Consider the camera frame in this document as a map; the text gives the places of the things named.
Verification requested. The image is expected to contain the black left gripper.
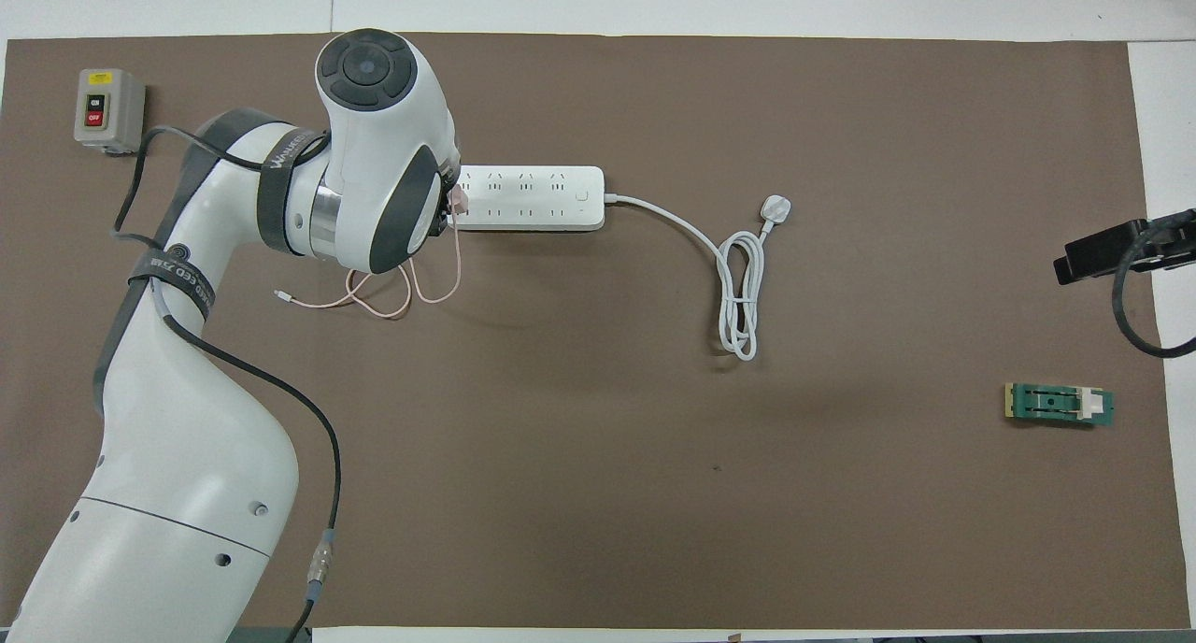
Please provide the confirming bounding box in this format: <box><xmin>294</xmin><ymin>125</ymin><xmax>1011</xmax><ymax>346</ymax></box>
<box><xmin>432</xmin><ymin>166</ymin><xmax>462</xmax><ymax>240</ymax></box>

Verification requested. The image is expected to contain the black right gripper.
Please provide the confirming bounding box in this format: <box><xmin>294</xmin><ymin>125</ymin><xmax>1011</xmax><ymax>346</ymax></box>
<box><xmin>1054</xmin><ymin>211</ymin><xmax>1196</xmax><ymax>286</ymax></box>

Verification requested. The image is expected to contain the pink charging cable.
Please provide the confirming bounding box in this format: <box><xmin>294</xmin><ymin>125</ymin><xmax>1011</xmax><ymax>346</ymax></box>
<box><xmin>274</xmin><ymin>208</ymin><xmax>464</xmax><ymax>322</ymax></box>

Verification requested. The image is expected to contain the white power strip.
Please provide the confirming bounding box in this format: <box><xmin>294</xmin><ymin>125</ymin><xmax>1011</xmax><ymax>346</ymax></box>
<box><xmin>454</xmin><ymin>164</ymin><xmax>606</xmax><ymax>232</ymax></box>

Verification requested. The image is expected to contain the brown table mat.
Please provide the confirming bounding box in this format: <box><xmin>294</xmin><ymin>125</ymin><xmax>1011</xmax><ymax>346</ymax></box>
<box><xmin>0</xmin><ymin>33</ymin><xmax>1192</xmax><ymax>630</ymax></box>

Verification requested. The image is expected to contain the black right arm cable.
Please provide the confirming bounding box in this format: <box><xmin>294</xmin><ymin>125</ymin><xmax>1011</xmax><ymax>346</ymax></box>
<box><xmin>1112</xmin><ymin>218</ymin><xmax>1196</xmax><ymax>359</ymax></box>

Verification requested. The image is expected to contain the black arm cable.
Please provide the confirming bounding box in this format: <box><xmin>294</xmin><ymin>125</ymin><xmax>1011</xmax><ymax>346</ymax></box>
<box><xmin>1112</xmin><ymin>218</ymin><xmax>1196</xmax><ymax>359</ymax></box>
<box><xmin>112</xmin><ymin>124</ymin><xmax>342</xmax><ymax>643</ymax></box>

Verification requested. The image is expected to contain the green knife switch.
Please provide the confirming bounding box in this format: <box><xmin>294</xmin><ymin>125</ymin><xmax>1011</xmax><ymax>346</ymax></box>
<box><xmin>1004</xmin><ymin>382</ymin><xmax>1115</xmax><ymax>429</ymax></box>

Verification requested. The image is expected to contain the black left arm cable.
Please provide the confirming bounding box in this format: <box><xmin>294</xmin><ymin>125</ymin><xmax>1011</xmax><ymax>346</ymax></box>
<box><xmin>112</xmin><ymin>124</ymin><xmax>342</xmax><ymax>643</ymax></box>

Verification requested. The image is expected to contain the white power cord with plug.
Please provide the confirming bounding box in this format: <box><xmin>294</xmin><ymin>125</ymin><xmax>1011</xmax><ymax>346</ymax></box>
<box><xmin>604</xmin><ymin>193</ymin><xmax>794</xmax><ymax>362</ymax></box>

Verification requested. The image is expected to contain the grey on-off switch box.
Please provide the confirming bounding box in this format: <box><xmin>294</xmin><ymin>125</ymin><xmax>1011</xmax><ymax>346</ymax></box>
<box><xmin>74</xmin><ymin>68</ymin><xmax>147</xmax><ymax>155</ymax></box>

